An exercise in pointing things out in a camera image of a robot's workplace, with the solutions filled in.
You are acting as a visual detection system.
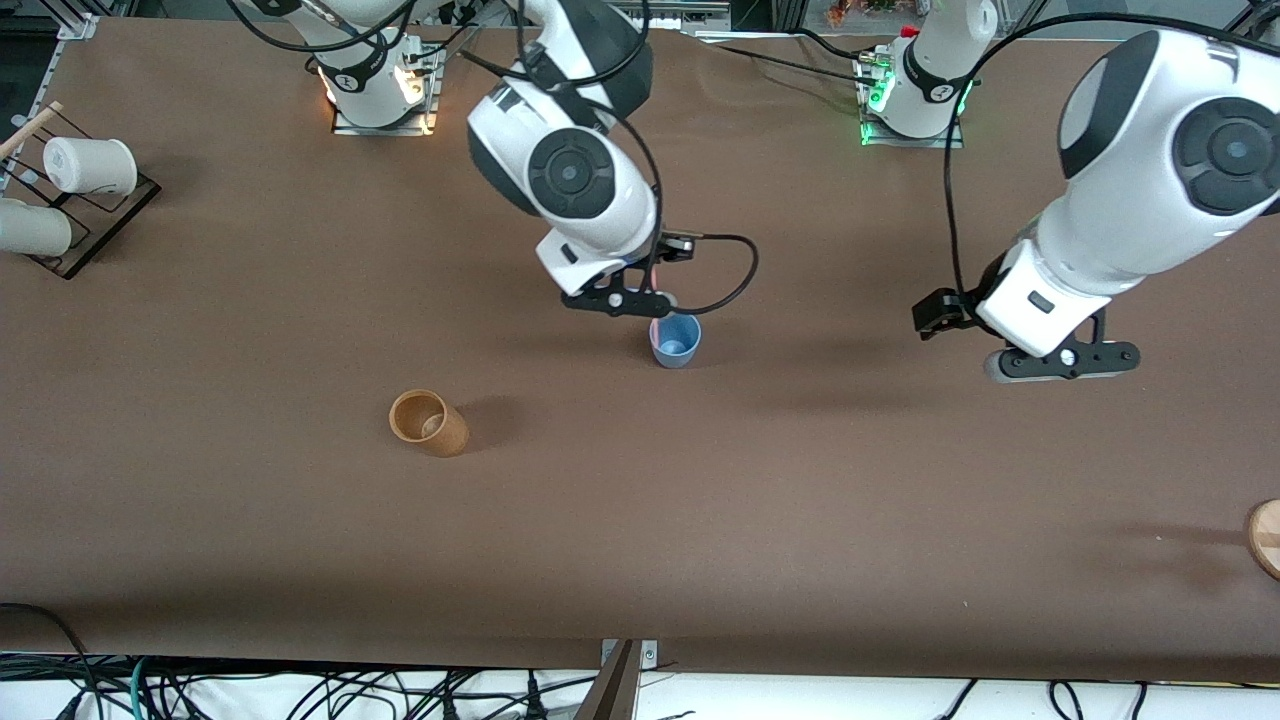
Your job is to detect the blue cup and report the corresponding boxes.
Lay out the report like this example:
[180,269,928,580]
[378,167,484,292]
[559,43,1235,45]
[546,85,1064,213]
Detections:
[650,313,704,370]

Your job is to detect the brown wooden cup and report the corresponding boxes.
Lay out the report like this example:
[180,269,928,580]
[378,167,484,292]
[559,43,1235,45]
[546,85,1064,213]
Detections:
[389,389,471,459]

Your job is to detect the white cup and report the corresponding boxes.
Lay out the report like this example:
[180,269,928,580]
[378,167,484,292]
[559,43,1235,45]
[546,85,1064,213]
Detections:
[0,198,74,257]
[43,137,139,197]

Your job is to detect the grey equipment box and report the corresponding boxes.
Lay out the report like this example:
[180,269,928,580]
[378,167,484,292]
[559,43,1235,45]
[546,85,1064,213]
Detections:
[615,0,732,30]

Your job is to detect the colourful background object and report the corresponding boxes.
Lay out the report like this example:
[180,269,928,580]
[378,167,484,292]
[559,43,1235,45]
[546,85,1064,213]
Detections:
[825,0,903,27]

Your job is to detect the round wooden disc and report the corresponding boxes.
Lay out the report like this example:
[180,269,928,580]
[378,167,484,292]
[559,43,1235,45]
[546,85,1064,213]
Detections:
[1245,498,1280,582]

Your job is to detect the wooden stick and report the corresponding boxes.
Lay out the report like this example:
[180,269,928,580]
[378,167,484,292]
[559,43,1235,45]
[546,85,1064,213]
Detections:
[0,100,64,161]

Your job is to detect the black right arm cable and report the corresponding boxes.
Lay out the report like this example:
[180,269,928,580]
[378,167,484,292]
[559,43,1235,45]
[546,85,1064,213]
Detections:
[458,0,759,317]

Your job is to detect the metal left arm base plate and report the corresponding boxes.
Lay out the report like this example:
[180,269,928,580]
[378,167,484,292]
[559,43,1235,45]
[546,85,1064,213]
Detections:
[858,55,967,150]

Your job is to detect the black cable on table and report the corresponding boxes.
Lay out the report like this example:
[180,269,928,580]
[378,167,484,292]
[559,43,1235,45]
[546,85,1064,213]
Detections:
[690,27,891,89]

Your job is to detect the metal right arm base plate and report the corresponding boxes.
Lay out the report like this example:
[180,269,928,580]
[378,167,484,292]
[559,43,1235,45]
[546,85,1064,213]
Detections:
[332,45,442,137]

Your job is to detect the black wire cup rack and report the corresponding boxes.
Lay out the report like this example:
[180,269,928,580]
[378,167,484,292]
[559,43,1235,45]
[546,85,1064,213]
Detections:
[0,105,162,282]

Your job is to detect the thick black floor cable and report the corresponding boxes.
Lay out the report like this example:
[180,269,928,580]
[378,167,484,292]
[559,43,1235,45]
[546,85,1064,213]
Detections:
[0,602,101,720]

